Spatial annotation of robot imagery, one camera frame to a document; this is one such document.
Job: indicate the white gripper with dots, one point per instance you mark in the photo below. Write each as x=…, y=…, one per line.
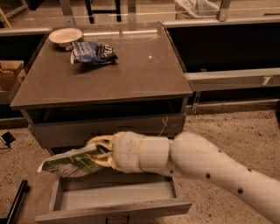
x=127, y=152

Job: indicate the green jalapeno chip bag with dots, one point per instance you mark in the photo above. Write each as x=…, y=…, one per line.
x=74, y=163

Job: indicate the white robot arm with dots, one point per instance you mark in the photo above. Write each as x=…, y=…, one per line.
x=191, y=155

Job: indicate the open grey middle drawer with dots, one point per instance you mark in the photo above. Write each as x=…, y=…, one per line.
x=110, y=197

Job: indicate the grey top drawer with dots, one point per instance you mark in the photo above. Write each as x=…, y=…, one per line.
x=67, y=134

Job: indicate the blue chip bag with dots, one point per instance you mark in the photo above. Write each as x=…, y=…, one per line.
x=92, y=53

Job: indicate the clear trash bag bin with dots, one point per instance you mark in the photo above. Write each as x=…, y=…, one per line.
x=193, y=9

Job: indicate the black pole on floor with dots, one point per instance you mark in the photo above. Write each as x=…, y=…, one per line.
x=22, y=190

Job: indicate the white bowl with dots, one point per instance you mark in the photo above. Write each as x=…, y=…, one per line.
x=65, y=37

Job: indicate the cardboard box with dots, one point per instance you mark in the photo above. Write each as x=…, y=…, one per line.
x=11, y=71

